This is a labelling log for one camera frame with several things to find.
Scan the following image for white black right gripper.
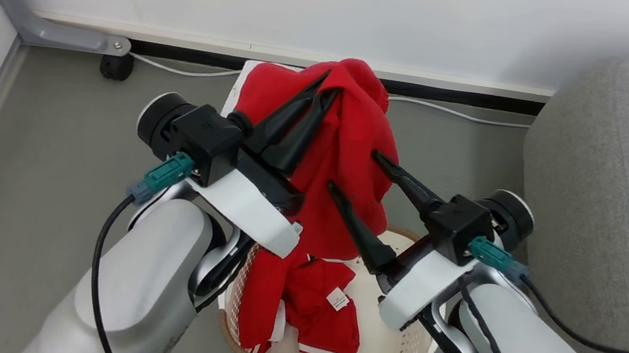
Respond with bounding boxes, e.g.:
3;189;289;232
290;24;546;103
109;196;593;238
305;143;495;343

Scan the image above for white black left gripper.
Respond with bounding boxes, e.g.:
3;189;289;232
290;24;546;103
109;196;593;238
178;50;343;264

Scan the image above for red garment with white stripes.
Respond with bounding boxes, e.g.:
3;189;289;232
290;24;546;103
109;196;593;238
191;39;419;353

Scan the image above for white perforated basket brown rim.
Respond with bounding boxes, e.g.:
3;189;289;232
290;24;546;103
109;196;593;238
178;55;482;353

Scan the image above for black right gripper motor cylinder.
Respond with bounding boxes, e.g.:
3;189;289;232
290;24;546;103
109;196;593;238
471;185;541;255

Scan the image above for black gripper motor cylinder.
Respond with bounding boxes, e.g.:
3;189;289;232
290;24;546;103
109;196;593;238
131;86;200;165
471;185;541;255

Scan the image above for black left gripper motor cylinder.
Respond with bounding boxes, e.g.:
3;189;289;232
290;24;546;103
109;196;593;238
131;86;200;165

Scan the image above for white baseboard ledge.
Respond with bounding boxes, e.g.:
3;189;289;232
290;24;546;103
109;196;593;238
31;0;557;113

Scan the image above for black caster wheel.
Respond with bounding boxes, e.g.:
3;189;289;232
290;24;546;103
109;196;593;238
97;50;136;85

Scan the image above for teal right cable connector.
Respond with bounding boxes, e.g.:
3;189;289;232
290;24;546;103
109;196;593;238
463;233;534;284

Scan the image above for teal cable connector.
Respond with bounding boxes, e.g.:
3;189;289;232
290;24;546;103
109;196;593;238
463;233;534;284
126;144;198;213

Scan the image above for white floor cable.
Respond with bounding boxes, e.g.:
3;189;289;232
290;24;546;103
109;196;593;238
127;48;533;138

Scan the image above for teal left cable connector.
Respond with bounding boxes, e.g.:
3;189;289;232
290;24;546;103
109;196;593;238
126;144;198;213

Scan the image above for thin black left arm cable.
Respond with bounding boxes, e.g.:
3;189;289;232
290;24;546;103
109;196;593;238
76;190;155;353

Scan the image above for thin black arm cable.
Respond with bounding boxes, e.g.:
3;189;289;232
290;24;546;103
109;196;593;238
509;275;629;353
76;190;155;353

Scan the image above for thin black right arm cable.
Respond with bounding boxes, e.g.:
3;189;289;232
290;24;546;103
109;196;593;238
509;275;629;353

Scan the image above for grey frame leg with caster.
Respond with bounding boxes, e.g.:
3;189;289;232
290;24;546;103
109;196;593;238
0;0;140;63

